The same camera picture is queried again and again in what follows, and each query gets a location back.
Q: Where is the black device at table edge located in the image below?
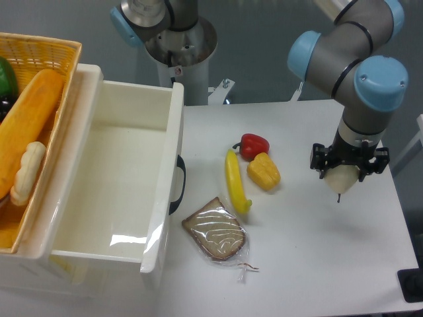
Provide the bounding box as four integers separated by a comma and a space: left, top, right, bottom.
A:
397, 268, 422, 303

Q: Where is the dark purple eggplant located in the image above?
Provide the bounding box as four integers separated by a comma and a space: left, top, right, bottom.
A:
0, 94, 18, 123

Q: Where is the orange baguette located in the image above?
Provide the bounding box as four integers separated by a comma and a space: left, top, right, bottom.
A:
1, 69, 64, 197

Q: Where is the green bell pepper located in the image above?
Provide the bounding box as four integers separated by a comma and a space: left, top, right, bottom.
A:
0, 57, 19, 97

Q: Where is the yellow wicker basket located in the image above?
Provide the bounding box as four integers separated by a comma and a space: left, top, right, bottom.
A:
1, 32, 82, 254

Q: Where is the white drawer cabinet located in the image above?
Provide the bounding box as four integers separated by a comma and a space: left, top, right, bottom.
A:
1, 64, 167, 296

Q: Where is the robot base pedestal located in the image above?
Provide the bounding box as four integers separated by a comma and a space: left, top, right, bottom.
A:
110, 0, 217, 106

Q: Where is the cream croissant pastry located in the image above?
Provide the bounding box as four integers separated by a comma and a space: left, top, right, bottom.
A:
10, 141, 46, 206

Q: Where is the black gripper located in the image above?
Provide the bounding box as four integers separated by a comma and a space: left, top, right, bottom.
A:
310, 138, 390, 182

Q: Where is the yellow bell pepper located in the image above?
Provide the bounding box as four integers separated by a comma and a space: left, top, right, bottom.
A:
247, 153, 281, 191

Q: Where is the pale yellow pear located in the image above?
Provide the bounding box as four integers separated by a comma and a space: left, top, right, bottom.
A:
324, 164, 360, 203

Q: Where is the bread slice in plastic wrap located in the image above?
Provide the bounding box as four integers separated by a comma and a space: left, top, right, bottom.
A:
181, 197, 259, 283

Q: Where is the red bell pepper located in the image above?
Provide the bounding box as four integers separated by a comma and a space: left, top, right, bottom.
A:
232, 133, 270, 161

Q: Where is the open upper white drawer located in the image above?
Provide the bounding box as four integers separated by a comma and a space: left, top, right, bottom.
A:
52, 81, 184, 274

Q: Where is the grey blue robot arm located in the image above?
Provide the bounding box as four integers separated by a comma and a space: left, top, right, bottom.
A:
287, 0, 408, 181

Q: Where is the yellow banana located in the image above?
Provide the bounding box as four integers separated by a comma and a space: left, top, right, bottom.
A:
225, 149, 252, 214

